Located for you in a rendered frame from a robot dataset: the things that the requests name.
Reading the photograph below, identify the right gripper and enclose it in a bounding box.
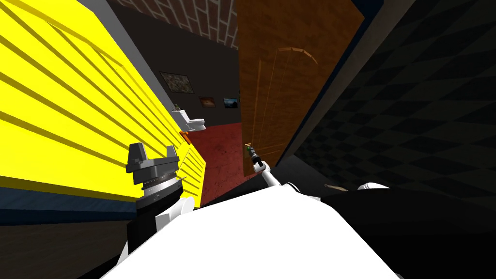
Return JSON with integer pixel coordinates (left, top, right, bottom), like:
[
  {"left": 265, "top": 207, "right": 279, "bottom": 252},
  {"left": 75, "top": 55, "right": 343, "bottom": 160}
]
[{"left": 250, "top": 150, "right": 266, "bottom": 169}]

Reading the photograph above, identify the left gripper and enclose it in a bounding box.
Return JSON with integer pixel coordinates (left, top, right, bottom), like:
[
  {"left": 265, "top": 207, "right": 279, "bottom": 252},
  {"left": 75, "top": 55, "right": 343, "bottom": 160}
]
[{"left": 125, "top": 142, "right": 181, "bottom": 186}]

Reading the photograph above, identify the brown wooden door leaf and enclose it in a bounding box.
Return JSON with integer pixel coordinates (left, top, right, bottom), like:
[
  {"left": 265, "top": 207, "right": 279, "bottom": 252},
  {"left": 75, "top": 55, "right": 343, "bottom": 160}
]
[{"left": 235, "top": 0, "right": 366, "bottom": 178}]

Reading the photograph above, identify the white toilet with plant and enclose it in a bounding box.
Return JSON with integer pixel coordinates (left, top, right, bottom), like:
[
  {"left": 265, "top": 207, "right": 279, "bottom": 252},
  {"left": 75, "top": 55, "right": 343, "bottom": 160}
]
[{"left": 171, "top": 104, "right": 207, "bottom": 132}]

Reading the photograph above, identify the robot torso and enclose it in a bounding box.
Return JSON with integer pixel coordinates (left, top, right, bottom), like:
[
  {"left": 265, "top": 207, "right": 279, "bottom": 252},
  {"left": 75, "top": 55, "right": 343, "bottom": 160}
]
[{"left": 100, "top": 182, "right": 402, "bottom": 279}]

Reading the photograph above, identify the large dark wall picture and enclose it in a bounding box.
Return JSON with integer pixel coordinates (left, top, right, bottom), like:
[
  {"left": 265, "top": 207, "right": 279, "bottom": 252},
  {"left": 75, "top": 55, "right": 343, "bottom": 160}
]
[{"left": 159, "top": 71, "right": 195, "bottom": 95}]

